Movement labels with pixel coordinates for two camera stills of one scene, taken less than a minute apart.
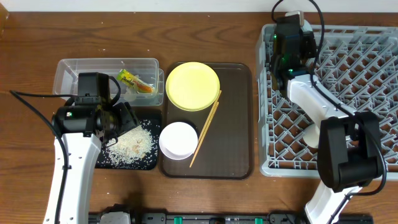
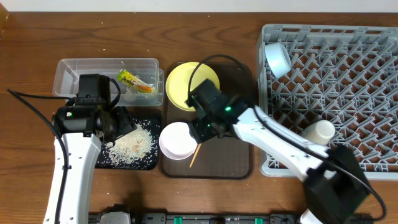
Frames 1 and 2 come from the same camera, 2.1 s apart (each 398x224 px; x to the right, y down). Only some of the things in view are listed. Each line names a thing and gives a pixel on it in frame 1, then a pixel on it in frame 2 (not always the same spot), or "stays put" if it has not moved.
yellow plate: x=193 y=86 stays put
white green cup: x=311 y=135 stays put
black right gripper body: x=305 y=49 → x=203 y=129
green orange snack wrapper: x=134 y=81 stays put
